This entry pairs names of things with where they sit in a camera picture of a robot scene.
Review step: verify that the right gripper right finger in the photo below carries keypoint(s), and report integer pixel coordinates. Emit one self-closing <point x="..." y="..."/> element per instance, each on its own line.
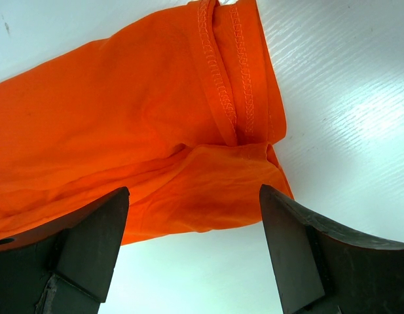
<point x="323" y="266"/>

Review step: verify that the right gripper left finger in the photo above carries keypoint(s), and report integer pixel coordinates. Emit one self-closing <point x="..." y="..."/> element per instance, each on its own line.
<point x="67" y="264"/>

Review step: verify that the orange t shirt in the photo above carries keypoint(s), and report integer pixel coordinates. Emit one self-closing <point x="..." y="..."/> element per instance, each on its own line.
<point x="181" y="107"/>

